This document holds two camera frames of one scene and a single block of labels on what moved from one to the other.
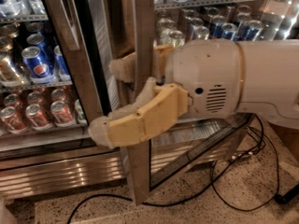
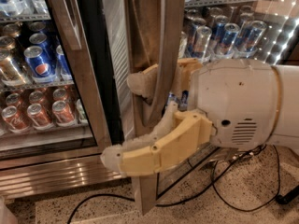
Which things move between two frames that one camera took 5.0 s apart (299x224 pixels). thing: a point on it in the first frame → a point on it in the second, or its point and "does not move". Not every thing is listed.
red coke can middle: (37, 119) does not move
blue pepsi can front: (37, 66) does not move
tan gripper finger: (156, 108) → (180, 133)
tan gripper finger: (124, 68) → (144, 82)
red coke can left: (13, 121) does not move
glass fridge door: (166, 16) does not move
